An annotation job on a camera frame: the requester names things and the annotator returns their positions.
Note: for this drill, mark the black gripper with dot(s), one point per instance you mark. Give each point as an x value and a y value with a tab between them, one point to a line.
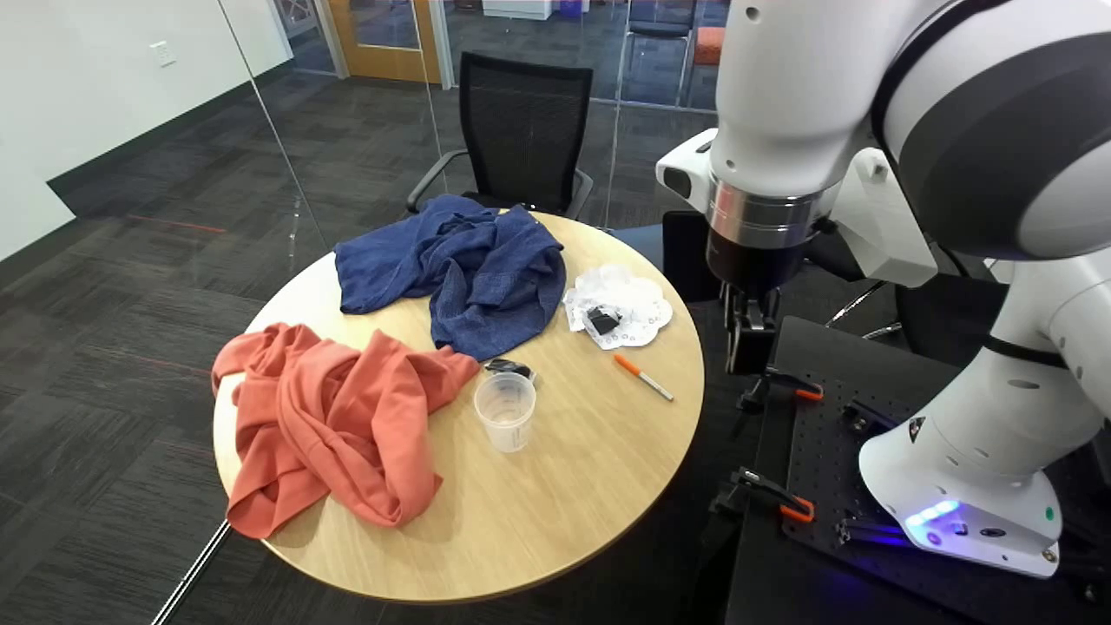
751	260

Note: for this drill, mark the clear plastic cup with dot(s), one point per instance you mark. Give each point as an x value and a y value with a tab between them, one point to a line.
505	409

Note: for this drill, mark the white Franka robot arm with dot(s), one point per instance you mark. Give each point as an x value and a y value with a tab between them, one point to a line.
994	438

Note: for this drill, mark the black orange clamp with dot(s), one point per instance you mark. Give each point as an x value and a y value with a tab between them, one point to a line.
764	496
782	391

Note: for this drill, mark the orange and white marker pen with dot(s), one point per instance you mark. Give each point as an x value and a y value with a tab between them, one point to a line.
642	377

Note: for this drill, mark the white paper doily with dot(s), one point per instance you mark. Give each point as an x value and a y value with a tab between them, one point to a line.
635	308

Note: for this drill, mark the black clip on doily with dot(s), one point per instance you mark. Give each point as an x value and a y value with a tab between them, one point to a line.
604	321

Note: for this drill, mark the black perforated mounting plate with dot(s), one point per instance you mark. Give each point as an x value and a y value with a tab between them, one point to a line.
834	464

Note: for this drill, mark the black chair chrome base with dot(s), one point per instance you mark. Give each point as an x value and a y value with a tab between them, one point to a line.
939	324

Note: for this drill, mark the black robot stand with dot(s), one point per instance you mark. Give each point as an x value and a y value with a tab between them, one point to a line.
751	577

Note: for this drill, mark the blue cloth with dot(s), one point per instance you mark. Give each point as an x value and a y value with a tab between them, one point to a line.
487	279

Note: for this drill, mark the orange stool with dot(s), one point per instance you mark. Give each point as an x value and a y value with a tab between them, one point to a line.
708	41

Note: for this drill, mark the black mesh office chair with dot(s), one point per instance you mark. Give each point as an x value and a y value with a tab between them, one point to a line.
522	127

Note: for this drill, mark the orange cloth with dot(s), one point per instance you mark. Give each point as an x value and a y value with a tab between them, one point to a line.
333	428

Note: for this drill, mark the wooden door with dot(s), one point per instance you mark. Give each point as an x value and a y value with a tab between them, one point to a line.
383	45

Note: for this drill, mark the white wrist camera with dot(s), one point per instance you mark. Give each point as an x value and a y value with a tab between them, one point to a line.
689	176

